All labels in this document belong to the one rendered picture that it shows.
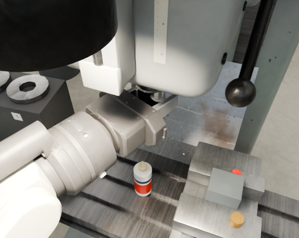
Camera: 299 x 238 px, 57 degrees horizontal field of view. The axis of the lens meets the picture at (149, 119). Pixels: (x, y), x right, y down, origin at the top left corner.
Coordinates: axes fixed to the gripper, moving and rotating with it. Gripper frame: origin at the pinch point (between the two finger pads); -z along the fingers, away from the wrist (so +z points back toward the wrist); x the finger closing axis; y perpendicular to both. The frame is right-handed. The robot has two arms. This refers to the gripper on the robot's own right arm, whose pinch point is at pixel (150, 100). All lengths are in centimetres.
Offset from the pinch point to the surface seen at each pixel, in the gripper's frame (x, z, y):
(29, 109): 24.5, 10.9, 10.8
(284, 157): -11, -121, 121
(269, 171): -9, -103, 122
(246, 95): -15.2, 2.9, -11.8
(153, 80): -6.9, 7.0, -11.5
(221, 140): -2.1, -27.6, 31.5
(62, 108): 25.5, 3.5, 16.0
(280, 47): -4.3, -41.5, 6.6
